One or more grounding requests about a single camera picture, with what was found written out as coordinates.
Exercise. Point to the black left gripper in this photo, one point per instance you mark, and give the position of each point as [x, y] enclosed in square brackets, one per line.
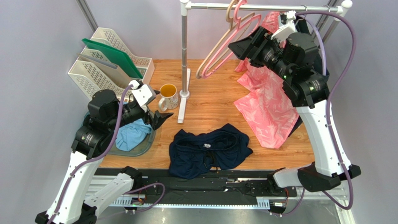
[159, 118]

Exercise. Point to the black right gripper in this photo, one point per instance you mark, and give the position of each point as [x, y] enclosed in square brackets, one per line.
[254, 48]

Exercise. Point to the pink plastic hanger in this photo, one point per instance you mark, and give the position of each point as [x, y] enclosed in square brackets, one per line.
[224, 56]

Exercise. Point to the navy blue shorts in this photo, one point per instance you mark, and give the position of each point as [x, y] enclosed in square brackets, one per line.
[192, 155]

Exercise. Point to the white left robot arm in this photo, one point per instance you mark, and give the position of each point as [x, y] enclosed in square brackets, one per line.
[93, 140]

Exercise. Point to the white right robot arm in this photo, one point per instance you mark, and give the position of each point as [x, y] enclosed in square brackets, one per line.
[308, 92]

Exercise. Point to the beige plastic hanger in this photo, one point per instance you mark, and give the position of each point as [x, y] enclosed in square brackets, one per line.
[214, 49]

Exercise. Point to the light blue shorts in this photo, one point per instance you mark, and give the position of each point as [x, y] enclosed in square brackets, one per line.
[131, 135]

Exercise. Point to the pink patterned shorts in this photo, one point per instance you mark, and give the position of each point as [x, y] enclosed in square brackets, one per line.
[267, 110]

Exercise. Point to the black hanging shorts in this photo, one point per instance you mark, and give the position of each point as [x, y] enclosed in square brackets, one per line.
[302, 27]

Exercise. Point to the white mug with yellow inside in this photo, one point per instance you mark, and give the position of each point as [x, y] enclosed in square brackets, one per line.
[169, 97]

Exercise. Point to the teal plastic tray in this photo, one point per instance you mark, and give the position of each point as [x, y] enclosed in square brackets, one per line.
[142, 148]

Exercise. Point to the silver clothes rack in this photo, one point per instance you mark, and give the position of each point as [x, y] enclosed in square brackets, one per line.
[186, 5]

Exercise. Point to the green folder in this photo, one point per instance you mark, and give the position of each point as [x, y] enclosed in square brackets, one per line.
[115, 56]

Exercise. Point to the grey folder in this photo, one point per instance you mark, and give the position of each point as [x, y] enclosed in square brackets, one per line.
[111, 70]

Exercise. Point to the white mesh file organizer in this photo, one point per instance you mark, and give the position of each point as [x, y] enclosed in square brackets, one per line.
[90, 79]

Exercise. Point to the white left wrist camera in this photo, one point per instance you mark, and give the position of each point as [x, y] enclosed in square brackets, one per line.
[143, 93]

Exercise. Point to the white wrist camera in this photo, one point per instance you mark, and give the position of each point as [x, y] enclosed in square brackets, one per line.
[287, 25]
[143, 93]

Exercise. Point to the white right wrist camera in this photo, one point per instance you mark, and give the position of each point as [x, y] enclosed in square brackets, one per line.
[287, 25]

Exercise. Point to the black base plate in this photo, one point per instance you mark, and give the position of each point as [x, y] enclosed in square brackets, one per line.
[214, 189]

